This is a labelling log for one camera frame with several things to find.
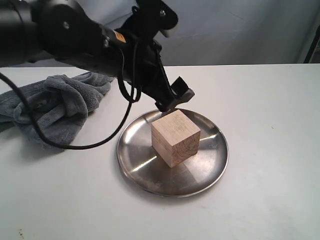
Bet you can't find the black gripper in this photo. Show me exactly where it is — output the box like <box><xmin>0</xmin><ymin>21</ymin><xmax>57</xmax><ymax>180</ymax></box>
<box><xmin>102</xmin><ymin>24</ymin><xmax>195</xmax><ymax>112</ymax></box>

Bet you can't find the light wooden cube block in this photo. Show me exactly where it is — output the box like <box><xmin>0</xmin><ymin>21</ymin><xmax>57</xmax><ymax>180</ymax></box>
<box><xmin>151</xmin><ymin>109</ymin><xmax>201</xmax><ymax>168</ymax></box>

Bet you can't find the grey fluffy towel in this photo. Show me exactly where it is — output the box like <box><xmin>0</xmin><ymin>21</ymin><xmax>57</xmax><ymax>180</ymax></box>
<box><xmin>0</xmin><ymin>72</ymin><xmax>114</xmax><ymax>146</ymax></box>

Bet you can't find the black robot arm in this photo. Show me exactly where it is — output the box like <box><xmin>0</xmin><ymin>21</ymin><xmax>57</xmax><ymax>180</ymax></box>
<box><xmin>0</xmin><ymin>0</ymin><xmax>194</xmax><ymax>112</ymax></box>

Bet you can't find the round stainless steel plate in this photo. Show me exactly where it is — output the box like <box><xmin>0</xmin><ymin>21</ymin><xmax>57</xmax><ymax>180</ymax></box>
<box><xmin>116</xmin><ymin>109</ymin><xmax>229</xmax><ymax>198</ymax></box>

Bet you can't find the grey backdrop cloth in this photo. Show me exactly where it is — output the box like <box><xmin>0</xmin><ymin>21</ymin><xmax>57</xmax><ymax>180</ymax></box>
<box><xmin>0</xmin><ymin>0</ymin><xmax>320</xmax><ymax>68</ymax></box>

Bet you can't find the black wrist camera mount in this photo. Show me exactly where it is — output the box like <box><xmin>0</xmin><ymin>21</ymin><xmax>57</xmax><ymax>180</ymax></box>
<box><xmin>119</xmin><ymin>0</ymin><xmax>179</xmax><ymax>42</ymax></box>

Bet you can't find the black cable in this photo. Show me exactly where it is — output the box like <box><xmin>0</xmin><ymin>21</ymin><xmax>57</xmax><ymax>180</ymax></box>
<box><xmin>0</xmin><ymin>37</ymin><xmax>142</xmax><ymax>151</ymax></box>

